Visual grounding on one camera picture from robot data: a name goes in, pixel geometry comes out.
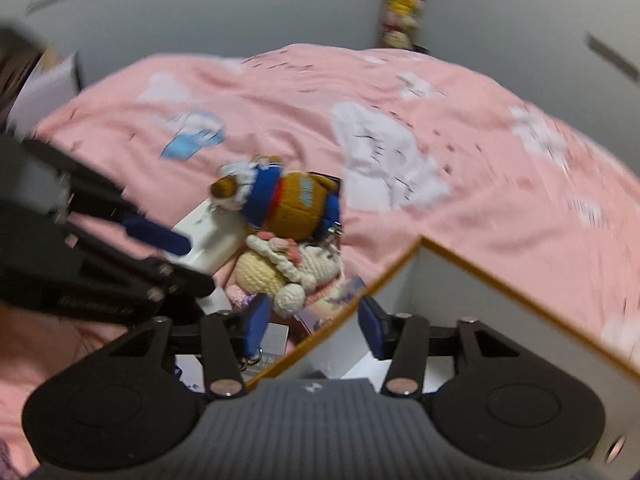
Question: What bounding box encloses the flat white box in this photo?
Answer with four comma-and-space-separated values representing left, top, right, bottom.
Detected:
170, 197, 251, 271

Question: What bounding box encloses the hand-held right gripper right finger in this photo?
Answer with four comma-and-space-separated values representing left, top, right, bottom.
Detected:
358, 294, 531, 400

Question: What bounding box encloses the cream crochet bunny doll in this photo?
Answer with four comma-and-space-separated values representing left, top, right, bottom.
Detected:
227, 232, 347, 317

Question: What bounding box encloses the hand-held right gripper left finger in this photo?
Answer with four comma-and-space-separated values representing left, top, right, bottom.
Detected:
107, 294, 273, 401

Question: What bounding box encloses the grey printed booklet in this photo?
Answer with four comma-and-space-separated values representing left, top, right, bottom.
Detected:
259, 322, 292, 362

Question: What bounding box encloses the white carton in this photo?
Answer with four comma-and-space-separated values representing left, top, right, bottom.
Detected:
9, 52, 82, 136

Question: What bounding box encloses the brown knitted bear toy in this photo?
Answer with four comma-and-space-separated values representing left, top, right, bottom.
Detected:
209, 154, 346, 242

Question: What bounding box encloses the pink printed blanket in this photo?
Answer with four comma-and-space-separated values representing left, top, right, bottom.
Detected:
0, 42, 640, 480

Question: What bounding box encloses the stack of colourful plush toys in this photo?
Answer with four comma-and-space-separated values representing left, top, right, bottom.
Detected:
379, 0, 432, 53

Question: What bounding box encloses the orange-rimmed white storage box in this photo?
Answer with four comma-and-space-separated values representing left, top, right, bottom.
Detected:
245, 234, 640, 466

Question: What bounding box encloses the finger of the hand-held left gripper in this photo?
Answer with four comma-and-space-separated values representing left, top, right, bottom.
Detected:
67, 220, 217, 306
25, 139, 194, 257

